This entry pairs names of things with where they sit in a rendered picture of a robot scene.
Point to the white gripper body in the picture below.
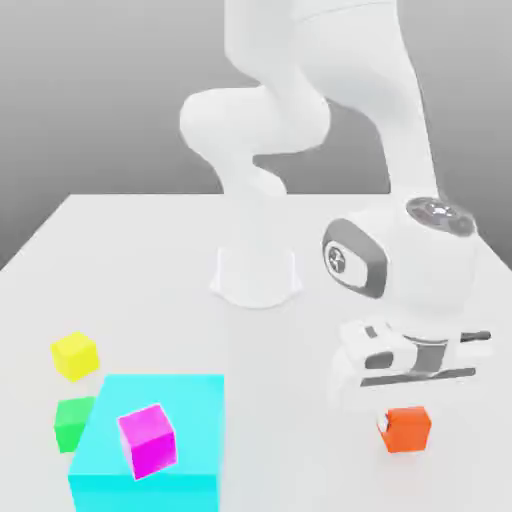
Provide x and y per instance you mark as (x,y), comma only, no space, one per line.
(400,394)

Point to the small yellow cube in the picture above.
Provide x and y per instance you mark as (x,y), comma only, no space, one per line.
(75,356)

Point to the small magenta cube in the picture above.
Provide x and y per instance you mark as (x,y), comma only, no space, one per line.
(148,440)

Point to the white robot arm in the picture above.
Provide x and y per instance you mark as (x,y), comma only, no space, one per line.
(288,100)

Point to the large cyan box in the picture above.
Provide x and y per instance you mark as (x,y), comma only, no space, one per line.
(188,416)

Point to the small orange cube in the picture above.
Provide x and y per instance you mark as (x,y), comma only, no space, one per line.
(408,430)

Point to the small green cube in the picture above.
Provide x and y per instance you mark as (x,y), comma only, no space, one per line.
(70,424)

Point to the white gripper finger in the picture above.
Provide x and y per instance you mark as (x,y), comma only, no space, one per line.
(382,424)

